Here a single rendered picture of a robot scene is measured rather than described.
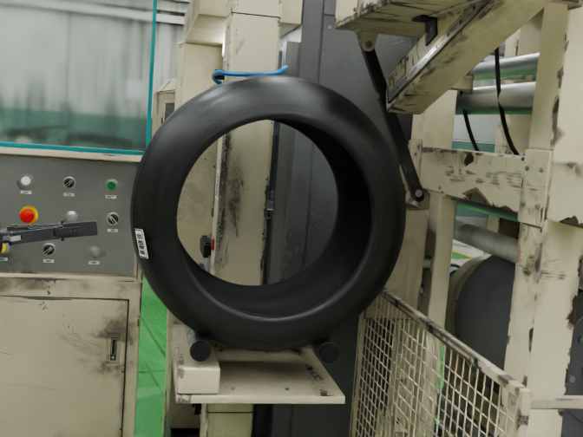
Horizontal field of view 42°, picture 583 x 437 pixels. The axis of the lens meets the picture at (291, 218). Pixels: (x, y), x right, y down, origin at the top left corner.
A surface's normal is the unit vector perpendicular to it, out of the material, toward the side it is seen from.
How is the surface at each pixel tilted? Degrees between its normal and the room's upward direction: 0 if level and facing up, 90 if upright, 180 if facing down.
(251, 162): 90
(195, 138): 83
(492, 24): 162
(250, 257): 90
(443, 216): 90
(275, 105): 79
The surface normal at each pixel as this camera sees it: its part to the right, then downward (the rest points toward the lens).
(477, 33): -0.01, 0.98
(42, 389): 0.19, 0.14
